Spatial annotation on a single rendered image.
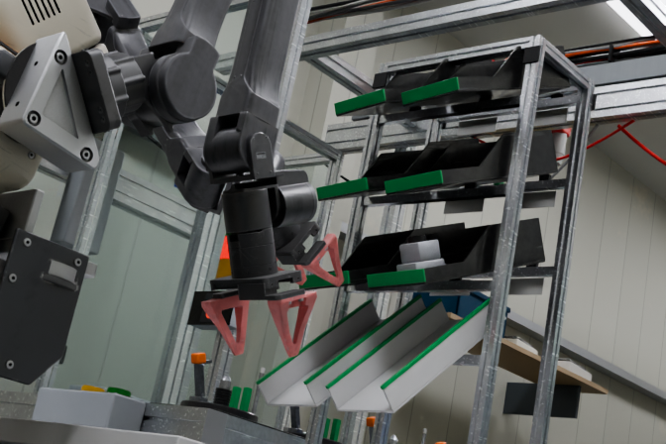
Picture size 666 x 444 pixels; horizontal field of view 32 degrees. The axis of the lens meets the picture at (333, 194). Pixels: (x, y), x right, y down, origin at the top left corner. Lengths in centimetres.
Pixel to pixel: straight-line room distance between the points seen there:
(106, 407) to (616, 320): 795
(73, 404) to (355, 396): 49
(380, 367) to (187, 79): 70
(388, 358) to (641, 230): 830
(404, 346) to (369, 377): 9
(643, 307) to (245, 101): 877
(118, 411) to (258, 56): 73
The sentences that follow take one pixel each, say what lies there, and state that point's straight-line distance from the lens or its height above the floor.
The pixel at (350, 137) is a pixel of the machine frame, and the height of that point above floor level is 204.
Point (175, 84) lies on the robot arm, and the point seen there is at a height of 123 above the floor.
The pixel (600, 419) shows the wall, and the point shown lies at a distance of 939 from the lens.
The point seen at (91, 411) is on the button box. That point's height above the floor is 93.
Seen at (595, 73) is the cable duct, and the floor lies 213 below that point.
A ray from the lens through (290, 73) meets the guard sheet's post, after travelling 251.
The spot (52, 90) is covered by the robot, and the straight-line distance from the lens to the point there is 121.
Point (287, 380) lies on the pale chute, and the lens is 189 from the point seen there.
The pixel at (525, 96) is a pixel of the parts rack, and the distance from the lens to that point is 192.
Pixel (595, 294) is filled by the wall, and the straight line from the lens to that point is 934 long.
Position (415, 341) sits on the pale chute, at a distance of 187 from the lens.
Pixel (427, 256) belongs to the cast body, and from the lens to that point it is 176.
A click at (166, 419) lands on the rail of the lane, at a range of 191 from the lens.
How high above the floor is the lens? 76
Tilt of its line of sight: 18 degrees up
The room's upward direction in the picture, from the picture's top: 12 degrees clockwise
